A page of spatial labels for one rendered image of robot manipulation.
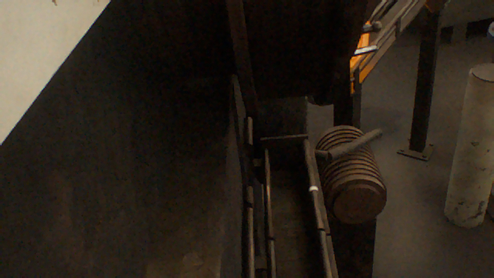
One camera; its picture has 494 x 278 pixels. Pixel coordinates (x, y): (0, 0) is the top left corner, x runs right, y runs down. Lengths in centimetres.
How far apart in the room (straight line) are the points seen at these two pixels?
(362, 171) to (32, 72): 84
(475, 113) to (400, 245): 47
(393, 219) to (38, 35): 152
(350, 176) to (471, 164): 61
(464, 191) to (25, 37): 147
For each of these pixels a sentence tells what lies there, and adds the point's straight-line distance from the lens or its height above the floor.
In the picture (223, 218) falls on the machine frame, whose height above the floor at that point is 87.
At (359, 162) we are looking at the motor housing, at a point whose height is 53.
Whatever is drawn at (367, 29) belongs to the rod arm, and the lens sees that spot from 63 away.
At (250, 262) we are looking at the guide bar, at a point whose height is 76.
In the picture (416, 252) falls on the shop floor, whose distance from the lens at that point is 155.
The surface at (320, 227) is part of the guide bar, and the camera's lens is 59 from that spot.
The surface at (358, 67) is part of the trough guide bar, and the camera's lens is 105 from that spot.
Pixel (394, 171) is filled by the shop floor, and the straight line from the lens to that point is 184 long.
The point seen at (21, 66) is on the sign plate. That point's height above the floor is 107.
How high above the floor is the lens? 113
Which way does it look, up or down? 34 degrees down
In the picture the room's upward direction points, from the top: 7 degrees counter-clockwise
